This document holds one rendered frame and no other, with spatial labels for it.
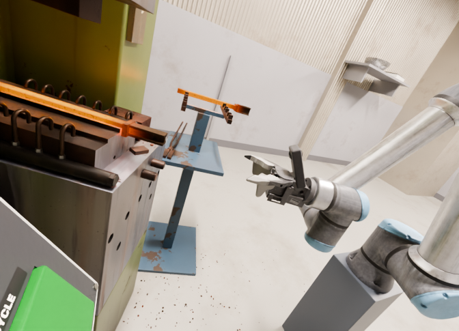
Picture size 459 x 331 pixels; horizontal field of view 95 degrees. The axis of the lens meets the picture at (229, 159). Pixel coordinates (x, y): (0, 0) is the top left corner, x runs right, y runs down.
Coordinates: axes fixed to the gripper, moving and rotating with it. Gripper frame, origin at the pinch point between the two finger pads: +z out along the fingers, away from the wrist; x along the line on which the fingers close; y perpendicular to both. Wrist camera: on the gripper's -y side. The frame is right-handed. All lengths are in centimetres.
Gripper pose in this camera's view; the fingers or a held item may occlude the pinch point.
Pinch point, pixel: (245, 164)
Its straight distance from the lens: 58.2
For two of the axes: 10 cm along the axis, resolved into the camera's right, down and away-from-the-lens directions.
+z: -9.5, -3.0, -1.0
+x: 0.3, -4.0, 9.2
